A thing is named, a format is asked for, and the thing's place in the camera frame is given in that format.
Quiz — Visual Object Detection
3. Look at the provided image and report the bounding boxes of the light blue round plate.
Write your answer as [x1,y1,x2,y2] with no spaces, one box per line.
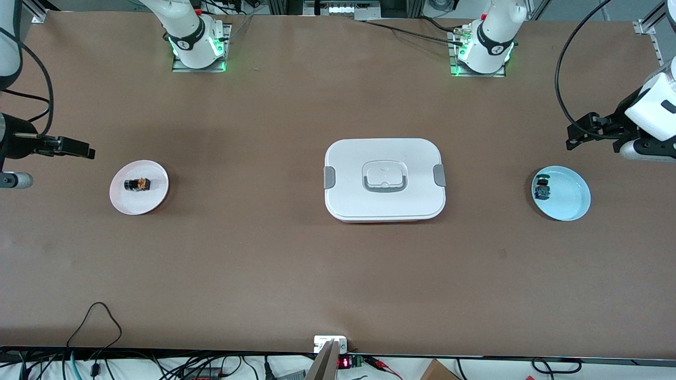
[531,166,591,221]

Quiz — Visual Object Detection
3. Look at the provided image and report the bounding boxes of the pink round plate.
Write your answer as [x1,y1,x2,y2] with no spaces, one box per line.
[110,160,170,216]

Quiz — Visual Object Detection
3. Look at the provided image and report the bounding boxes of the white lidded lunch box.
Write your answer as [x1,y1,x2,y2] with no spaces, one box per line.
[323,138,447,223]

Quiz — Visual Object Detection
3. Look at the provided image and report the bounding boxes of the white power strip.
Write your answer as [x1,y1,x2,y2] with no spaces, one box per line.
[315,1,371,16]

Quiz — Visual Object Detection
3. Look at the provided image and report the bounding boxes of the brown cardboard box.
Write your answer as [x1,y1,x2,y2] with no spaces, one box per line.
[420,359,461,380]

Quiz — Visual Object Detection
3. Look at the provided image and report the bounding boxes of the red clip lead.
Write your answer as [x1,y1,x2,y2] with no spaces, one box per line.
[364,356,403,380]

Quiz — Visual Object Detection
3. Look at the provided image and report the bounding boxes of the small white box device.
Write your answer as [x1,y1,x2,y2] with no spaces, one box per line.
[314,336,348,353]

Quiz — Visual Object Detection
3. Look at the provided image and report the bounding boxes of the grey aluminium profile bar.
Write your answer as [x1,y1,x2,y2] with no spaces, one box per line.
[305,339,340,380]

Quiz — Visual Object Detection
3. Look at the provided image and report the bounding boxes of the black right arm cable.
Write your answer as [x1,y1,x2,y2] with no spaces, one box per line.
[0,26,55,139]

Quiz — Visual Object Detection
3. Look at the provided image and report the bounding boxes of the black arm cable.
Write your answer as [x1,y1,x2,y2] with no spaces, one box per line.
[0,26,55,139]
[554,0,616,141]

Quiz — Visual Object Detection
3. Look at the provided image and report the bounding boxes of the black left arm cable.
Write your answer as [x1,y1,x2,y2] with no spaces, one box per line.
[554,0,616,141]

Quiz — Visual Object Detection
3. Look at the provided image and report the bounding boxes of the aluminium slotted rail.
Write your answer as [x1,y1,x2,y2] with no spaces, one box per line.
[633,0,676,69]

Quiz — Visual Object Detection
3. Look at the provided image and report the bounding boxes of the aluminium frame post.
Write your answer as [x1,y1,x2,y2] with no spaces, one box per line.
[21,0,53,23]

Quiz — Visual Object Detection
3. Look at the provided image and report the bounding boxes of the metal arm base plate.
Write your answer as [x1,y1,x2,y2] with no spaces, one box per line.
[448,27,507,78]
[172,23,232,73]

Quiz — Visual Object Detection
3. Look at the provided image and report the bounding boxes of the black looped thin cable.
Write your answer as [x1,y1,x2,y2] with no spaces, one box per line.
[66,301,123,365]

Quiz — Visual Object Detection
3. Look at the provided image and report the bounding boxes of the black cable across table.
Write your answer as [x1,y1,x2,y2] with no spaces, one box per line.
[355,16,468,46]

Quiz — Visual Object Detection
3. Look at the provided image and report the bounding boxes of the teal cable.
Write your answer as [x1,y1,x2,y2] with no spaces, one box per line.
[62,349,81,380]

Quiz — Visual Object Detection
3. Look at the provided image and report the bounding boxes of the black coiled cable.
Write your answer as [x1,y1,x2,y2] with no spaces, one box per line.
[531,357,583,374]

